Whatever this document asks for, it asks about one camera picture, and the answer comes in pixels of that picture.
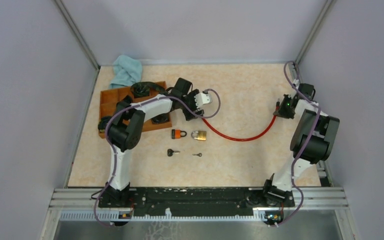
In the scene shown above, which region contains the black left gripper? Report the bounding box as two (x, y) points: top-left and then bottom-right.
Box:
(180, 88), (204, 121)

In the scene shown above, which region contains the red cable lock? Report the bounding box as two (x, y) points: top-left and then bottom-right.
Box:
(201, 99), (282, 143)

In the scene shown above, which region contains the orange black padlock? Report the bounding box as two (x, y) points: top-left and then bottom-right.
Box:
(171, 129), (188, 140)

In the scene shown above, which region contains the brass padlock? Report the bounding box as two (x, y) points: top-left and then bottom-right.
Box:
(191, 130), (207, 141)

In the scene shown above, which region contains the black head key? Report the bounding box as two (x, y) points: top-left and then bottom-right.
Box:
(167, 148), (180, 157)

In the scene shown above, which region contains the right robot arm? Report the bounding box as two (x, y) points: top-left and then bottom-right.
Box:
(261, 83), (340, 206)

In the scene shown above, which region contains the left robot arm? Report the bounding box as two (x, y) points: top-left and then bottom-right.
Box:
(104, 78), (212, 207)

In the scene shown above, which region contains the rolled dark tie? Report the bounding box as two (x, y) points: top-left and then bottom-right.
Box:
(151, 113), (170, 125)

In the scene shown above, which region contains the dark patterned tie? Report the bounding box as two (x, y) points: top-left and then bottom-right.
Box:
(130, 81), (166, 98)

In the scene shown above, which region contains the rolled tie middle tray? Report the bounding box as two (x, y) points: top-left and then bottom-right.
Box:
(115, 95), (133, 113)

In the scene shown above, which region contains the light blue towel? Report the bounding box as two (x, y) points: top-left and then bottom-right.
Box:
(108, 54), (143, 90)

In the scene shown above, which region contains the wooden divided tray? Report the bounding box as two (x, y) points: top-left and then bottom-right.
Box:
(98, 80), (173, 139)

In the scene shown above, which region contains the rolled tie at tray corner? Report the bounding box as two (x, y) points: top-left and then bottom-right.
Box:
(97, 116), (112, 133)

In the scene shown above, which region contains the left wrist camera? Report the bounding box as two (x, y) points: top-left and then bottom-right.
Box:
(194, 92), (213, 109)

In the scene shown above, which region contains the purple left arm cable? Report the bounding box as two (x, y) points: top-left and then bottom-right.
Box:
(93, 88), (222, 228)

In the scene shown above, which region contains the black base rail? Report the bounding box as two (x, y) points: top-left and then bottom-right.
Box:
(97, 186), (295, 214)

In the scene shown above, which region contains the white slotted cable duct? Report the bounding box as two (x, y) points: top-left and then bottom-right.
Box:
(59, 208), (281, 223)

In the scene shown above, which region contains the aluminium frame post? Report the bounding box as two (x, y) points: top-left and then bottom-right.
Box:
(52, 0), (101, 71)

